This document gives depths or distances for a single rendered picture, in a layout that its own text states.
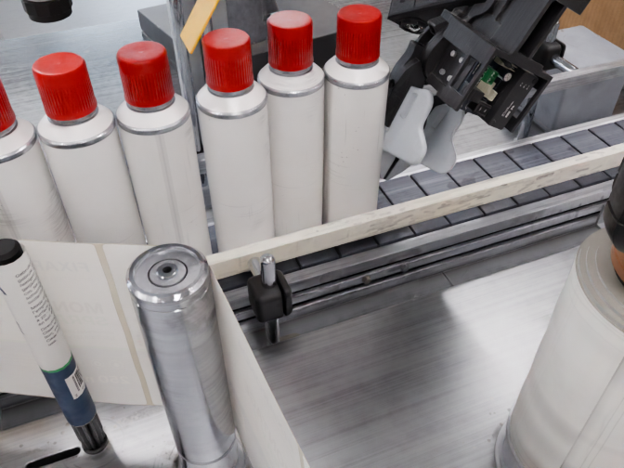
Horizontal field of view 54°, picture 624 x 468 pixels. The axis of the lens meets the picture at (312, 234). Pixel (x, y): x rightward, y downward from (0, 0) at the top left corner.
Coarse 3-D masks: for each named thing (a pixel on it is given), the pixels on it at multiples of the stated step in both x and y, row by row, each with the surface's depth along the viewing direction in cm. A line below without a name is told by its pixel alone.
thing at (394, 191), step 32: (608, 128) 71; (480, 160) 66; (512, 160) 66; (544, 160) 66; (384, 192) 62; (416, 192) 62; (544, 192) 62; (416, 224) 59; (448, 224) 59; (320, 256) 55; (224, 288) 53
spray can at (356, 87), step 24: (360, 24) 44; (336, 48) 47; (360, 48) 45; (336, 72) 47; (360, 72) 46; (384, 72) 47; (336, 96) 47; (360, 96) 47; (384, 96) 48; (336, 120) 49; (360, 120) 48; (384, 120) 50; (336, 144) 50; (360, 144) 50; (336, 168) 52; (360, 168) 52; (336, 192) 54; (360, 192) 53; (336, 216) 56
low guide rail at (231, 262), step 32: (576, 160) 60; (608, 160) 61; (448, 192) 57; (480, 192) 57; (512, 192) 59; (352, 224) 53; (384, 224) 55; (224, 256) 50; (256, 256) 51; (288, 256) 53
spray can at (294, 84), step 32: (288, 32) 43; (288, 64) 45; (288, 96) 45; (320, 96) 47; (288, 128) 47; (320, 128) 49; (288, 160) 49; (320, 160) 51; (288, 192) 52; (320, 192) 54; (288, 224) 54; (320, 224) 56
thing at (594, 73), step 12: (564, 72) 63; (576, 72) 63; (588, 72) 63; (600, 72) 64; (612, 72) 65; (552, 84) 63; (564, 84) 63; (576, 84) 64; (528, 96) 62; (204, 168) 53
